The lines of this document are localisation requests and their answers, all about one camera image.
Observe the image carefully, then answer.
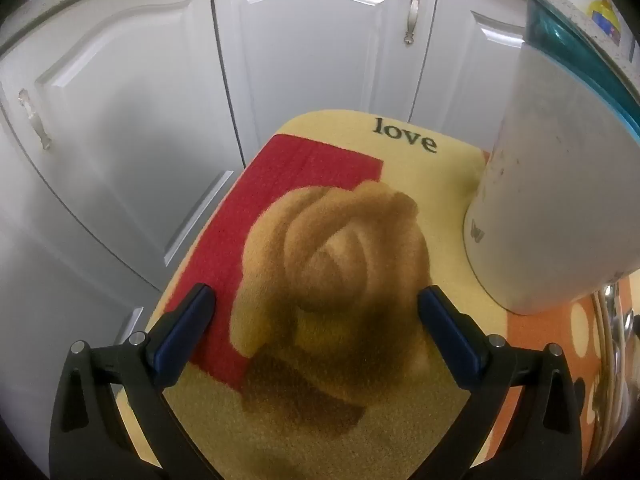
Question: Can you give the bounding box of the white cabinet door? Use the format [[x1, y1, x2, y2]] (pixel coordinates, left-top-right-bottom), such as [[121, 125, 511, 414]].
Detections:
[[0, 200, 166, 461], [410, 0, 531, 151], [207, 0, 443, 171], [0, 0, 261, 293]]

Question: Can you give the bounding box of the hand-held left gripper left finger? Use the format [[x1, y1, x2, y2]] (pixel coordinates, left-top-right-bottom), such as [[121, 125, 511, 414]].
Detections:
[[48, 282, 236, 480]]

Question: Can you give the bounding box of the metal cabinet handle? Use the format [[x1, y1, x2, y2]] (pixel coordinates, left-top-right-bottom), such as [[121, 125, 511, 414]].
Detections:
[[17, 87, 52, 151], [403, 0, 422, 46]]

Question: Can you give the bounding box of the yellow oil bottle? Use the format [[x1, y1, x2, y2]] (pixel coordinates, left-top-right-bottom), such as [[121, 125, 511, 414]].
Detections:
[[582, 0, 623, 46]]

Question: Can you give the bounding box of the printed rose mat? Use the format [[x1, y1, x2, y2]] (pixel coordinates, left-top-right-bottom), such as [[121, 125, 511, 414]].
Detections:
[[117, 109, 640, 480]]

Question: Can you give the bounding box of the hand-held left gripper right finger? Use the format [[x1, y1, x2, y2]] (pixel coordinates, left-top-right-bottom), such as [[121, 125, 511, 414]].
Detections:
[[410, 285, 583, 480]]

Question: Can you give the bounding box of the white floral utensil holder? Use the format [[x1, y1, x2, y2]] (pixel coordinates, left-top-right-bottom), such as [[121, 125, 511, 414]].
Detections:
[[462, 0, 640, 316]]

